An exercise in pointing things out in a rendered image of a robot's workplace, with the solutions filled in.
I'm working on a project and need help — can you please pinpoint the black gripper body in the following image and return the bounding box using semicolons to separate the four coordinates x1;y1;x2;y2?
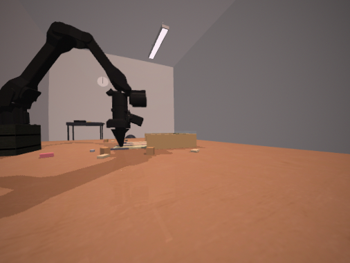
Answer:
106;106;131;129

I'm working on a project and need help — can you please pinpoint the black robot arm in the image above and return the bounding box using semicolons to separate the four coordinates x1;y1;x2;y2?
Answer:
0;21;147;125

